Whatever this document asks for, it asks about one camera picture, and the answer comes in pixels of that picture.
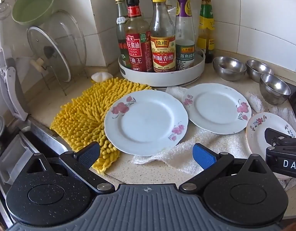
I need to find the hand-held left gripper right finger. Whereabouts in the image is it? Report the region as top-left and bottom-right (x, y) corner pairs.
(179, 143), (269, 194)

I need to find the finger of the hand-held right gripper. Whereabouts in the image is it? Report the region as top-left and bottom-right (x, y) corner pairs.
(265, 127), (296, 150)

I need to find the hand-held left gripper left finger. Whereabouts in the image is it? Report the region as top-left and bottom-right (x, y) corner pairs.
(26, 141), (116, 195)

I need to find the small gold-rimmed floral plate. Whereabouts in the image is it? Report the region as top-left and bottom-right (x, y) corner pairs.
(246, 112), (296, 180)

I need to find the medium white floral plate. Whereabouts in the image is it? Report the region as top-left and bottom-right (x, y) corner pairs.
(182, 83), (252, 135)

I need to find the stainless steel bowl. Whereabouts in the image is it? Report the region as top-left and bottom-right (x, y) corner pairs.
(259, 73), (291, 105)
(246, 60), (275, 82)
(212, 56), (247, 82)

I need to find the large white floral plate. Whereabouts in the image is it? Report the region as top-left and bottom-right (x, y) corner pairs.
(104, 90), (189, 156)

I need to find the white towel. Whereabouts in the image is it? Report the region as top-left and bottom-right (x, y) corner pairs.
(132, 84), (296, 190)

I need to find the yellow chenille cloth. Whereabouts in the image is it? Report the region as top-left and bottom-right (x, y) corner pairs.
(50, 77), (153, 174)

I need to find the metal sink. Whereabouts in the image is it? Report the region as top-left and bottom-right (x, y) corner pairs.
(18, 118), (76, 156)

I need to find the white garlic bulb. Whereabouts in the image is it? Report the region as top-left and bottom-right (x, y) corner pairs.
(91, 72), (110, 82)

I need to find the white two-tier spice rack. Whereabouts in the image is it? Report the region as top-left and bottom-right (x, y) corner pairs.
(111, 0), (205, 87)

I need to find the white grey kitchen tool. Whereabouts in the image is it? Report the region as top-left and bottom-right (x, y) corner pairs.
(0, 1), (28, 122)

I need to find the yellow cap vinegar bottle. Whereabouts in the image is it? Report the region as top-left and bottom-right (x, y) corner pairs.
(149, 0), (176, 73)

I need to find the white-rimmed glass pot lid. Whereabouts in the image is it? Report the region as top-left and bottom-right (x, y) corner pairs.
(27, 26), (72, 83)

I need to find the red label soy sauce bottle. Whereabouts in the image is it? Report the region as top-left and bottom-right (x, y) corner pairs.
(124, 0), (153, 73)

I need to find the purple label sauce bottle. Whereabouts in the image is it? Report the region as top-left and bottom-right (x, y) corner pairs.
(175, 0), (196, 71)

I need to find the clear glass pot lid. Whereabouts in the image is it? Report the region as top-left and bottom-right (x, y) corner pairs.
(45, 10), (87, 78)

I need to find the green yellow label bottle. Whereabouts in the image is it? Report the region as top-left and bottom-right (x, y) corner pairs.
(198, 0), (216, 64)

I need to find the green label glass bottle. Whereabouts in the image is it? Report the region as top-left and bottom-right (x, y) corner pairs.
(114, 0), (129, 70)

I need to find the green plastic bowl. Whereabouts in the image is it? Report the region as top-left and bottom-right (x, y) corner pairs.
(11, 0), (57, 26)

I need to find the wire lid rack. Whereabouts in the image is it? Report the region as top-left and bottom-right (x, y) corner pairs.
(41, 65), (89, 97)

